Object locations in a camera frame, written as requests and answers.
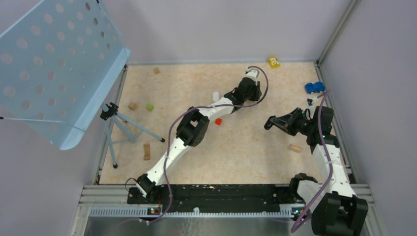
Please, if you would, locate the wooden cylinder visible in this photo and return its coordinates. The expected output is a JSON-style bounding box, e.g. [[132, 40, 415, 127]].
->
[[289, 144, 302, 153]]

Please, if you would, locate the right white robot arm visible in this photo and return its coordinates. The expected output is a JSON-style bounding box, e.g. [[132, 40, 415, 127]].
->
[[264, 106, 368, 236]]

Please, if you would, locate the blue perforated metal panel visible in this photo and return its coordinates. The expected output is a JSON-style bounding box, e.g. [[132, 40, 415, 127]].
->
[[0, 0, 130, 150]]

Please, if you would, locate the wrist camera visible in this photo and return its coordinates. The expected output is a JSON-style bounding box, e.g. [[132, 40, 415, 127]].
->
[[306, 97, 318, 107], [245, 67, 260, 82]]

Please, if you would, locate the white earbud charging case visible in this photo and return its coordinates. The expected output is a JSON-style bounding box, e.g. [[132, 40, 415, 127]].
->
[[211, 91, 220, 102]]

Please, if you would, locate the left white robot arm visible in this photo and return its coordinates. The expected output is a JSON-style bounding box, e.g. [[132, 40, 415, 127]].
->
[[136, 77, 262, 203]]

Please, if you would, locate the yellow toy car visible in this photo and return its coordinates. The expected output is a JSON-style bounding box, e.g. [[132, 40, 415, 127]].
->
[[268, 57, 280, 68]]

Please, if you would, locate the blue tripod stand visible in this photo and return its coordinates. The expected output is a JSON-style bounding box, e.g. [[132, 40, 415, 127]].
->
[[100, 102, 165, 169]]

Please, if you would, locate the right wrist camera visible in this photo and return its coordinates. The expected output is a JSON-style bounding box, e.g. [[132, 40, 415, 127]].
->
[[306, 97, 318, 107]]

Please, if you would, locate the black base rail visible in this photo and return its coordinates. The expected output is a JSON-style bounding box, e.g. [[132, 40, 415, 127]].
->
[[127, 184, 306, 213]]

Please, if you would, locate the wooden block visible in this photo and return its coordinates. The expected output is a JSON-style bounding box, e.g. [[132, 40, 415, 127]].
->
[[143, 143, 151, 161]]

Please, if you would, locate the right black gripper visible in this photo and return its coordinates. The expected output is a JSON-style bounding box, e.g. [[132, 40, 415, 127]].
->
[[271, 108, 316, 136]]

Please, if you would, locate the black earbud case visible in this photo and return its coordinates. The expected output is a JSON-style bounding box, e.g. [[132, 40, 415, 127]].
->
[[264, 119, 273, 130]]

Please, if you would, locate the blue toy car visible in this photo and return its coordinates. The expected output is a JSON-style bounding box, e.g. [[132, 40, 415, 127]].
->
[[304, 81, 326, 94]]

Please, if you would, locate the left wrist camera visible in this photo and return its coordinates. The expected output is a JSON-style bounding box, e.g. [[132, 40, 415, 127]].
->
[[245, 67, 260, 82]]

